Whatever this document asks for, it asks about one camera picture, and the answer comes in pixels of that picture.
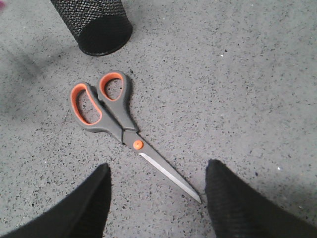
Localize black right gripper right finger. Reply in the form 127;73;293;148
205;159;317;238

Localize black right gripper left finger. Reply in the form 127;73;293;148
3;163;111;238

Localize grey orange scissors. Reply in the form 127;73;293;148
69;70;201;203

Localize black mesh pen holder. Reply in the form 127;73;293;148
51;0;133;57

